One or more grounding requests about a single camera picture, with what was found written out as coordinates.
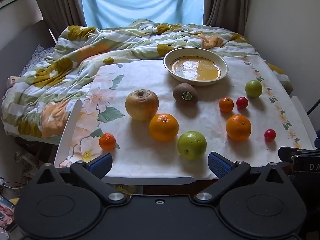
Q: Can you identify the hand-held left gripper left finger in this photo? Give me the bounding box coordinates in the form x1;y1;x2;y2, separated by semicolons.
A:
30;152;131;207

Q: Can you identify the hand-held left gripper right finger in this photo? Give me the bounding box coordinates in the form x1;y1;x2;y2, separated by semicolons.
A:
193;151;291;205

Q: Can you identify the large green apple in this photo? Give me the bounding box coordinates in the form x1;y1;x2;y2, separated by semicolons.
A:
177;131;207;161

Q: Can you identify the large orange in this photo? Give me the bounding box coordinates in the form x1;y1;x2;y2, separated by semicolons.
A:
226;114;252;142
149;113;179;142

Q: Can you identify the small mandarin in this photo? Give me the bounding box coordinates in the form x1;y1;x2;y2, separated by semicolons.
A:
99;133;117;151
219;97;234;113

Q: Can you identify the red cherry tomato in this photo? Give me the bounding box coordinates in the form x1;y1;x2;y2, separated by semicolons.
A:
264;129;276;142
236;96;249;110

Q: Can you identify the large yellow-red apple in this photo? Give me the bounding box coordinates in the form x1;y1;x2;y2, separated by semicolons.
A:
125;89;159;121

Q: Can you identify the cream bowl with yellow inside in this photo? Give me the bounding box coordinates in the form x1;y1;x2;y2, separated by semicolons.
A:
163;47;229;86

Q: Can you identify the white floral tablecloth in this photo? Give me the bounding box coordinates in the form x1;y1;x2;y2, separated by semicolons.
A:
59;54;316;180

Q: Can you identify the small green apple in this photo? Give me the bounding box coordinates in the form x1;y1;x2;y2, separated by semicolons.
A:
245;80;263;98

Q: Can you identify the brown kiwi with green sticker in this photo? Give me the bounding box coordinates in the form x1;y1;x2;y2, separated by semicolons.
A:
172;83;199;105

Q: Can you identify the floral striped quilt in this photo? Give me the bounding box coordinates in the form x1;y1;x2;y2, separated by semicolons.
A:
1;19;293;145

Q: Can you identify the pink printed box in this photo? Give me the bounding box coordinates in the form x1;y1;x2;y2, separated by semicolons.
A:
0;195;20;230

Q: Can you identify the blue patterned bed sheet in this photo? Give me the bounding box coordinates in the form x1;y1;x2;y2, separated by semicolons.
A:
23;44;57;73

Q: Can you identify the grey headboard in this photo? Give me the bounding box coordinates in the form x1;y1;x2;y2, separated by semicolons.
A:
0;20;58;100

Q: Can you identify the brown curtain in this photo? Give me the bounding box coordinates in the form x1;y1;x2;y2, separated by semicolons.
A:
203;0;249;36
30;0;87;40

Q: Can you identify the light blue sheer curtain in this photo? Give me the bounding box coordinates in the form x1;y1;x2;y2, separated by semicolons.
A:
79;0;207;29

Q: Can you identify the black cable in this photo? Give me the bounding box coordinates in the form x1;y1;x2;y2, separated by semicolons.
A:
307;99;320;114

